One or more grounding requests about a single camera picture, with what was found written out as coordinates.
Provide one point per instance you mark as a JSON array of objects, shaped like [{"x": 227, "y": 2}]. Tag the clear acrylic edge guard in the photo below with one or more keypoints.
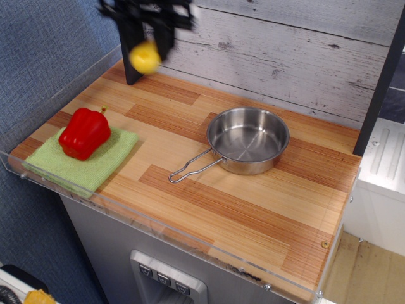
[{"x": 266, "y": 228}]

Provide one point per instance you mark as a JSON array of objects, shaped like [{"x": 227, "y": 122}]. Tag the white toy sink unit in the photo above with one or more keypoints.
[{"x": 375, "y": 211}]

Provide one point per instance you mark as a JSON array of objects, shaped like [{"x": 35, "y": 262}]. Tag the yellow object bottom left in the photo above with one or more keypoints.
[{"x": 39, "y": 297}]

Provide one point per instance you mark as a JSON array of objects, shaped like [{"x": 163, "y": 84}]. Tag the green folded cloth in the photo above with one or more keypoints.
[{"x": 82, "y": 177}]

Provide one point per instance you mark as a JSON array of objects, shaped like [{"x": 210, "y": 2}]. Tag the stainless steel pot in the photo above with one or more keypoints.
[{"x": 244, "y": 141}]

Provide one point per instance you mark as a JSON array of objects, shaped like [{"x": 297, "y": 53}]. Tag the dark support post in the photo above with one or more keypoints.
[
  {"x": 131, "y": 35},
  {"x": 385, "y": 78}
]

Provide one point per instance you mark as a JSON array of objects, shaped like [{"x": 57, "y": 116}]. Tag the red toy bell pepper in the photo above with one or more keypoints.
[{"x": 86, "y": 131}]

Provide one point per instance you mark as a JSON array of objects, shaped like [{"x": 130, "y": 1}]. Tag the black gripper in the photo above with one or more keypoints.
[{"x": 163, "y": 16}]

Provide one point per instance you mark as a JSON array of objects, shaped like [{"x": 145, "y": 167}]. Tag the yellow handled toy knife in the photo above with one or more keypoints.
[{"x": 144, "y": 57}]

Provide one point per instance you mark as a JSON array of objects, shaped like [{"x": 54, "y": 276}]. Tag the dark left support post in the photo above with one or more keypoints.
[{"x": 131, "y": 35}]

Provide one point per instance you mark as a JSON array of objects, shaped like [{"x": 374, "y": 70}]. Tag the grey toy fridge cabinet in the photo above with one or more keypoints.
[{"x": 108, "y": 244}]

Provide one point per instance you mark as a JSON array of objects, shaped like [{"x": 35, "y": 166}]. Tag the silver dispenser button panel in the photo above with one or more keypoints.
[{"x": 159, "y": 282}]

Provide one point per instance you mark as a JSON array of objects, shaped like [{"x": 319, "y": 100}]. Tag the dark right support post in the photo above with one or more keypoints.
[{"x": 385, "y": 78}]

